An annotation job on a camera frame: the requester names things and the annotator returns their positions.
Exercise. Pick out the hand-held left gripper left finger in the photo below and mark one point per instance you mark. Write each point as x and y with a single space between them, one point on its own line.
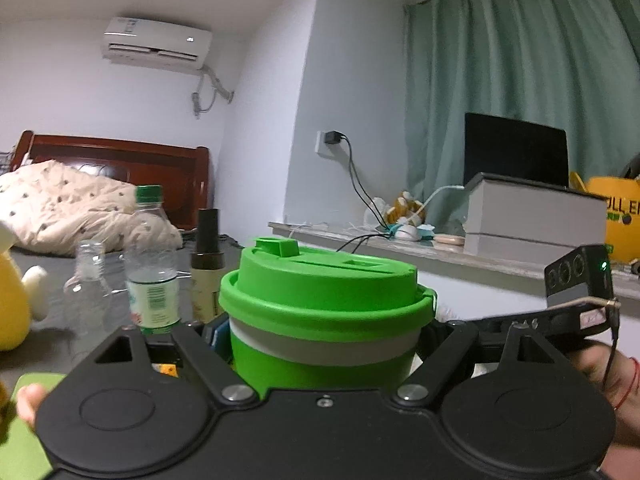
218 338

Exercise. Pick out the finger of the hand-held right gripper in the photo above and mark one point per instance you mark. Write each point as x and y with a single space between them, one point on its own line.
520 321

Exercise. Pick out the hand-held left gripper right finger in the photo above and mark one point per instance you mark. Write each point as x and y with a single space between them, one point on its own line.
445 350

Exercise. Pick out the green cup with lid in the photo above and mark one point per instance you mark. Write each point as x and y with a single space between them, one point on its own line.
320 305

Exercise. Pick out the person's right forearm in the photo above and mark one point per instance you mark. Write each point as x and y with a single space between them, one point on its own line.
629 420

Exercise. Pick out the person's right hand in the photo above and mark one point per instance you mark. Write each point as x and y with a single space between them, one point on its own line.
595 365

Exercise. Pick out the brown bottle with black cap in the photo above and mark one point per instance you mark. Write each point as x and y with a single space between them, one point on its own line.
206 270

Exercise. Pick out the grey storage box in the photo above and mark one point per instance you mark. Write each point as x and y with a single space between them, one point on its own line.
530 222

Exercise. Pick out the yellow bag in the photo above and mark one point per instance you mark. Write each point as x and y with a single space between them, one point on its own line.
617 220

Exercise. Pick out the green-capped clear plastic bottle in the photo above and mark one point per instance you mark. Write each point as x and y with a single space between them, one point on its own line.
151 280

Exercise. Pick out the grey window ledge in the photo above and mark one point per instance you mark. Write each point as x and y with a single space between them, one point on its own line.
400 255

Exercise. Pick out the beige round compact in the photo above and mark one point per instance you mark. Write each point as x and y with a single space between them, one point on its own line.
446 241

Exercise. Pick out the white round gadget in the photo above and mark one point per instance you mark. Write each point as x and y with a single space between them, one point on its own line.
404 232

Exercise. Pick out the capless clear plastic bottle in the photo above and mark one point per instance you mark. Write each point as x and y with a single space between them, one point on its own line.
87 290

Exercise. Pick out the black laptop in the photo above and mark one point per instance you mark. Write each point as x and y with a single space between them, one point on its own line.
515 152

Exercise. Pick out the brown and white plush toy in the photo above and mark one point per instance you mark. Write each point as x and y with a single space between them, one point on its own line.
407 207

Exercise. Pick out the dark wooden headboard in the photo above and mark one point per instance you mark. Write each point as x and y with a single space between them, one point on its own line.
160 170

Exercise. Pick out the green curtain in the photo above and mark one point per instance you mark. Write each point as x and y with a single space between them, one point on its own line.
515 90

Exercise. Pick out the cream patterned quilt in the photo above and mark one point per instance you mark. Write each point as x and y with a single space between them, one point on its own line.
65 210

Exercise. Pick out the yellow plush toy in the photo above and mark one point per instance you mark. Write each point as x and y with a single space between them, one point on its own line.
12 305

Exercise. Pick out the green pad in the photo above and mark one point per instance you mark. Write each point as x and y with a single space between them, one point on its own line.
25 450

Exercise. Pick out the black plug adapter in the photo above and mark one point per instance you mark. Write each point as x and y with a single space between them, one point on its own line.
332 137

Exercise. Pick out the white air conditioner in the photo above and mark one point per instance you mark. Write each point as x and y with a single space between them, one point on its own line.
156 42

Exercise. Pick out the white wall socket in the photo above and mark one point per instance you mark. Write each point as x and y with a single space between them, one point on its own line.
320 142

